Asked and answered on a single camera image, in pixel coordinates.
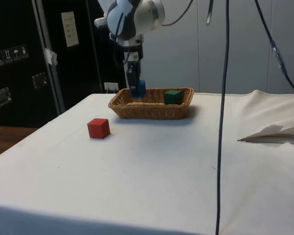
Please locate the green cube block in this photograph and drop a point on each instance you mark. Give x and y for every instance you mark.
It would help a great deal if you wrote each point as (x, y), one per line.
(172, 97)

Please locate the blue block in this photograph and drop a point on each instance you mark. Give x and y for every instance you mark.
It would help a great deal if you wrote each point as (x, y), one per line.
(140, 89)

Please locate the pale locker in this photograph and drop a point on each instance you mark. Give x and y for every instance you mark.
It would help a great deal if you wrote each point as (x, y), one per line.
(171, 56)
(245, 49)

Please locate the wicker basket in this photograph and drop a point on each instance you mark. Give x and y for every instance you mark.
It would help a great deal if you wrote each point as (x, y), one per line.
(149, 110)

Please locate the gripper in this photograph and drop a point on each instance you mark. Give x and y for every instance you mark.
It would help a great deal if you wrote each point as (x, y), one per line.
(133, 54)

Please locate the red cube block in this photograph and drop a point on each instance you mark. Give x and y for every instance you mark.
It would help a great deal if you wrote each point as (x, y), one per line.
(98, 128)

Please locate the black cabinet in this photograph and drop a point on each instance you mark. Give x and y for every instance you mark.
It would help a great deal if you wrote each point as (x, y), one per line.
(19, 73)

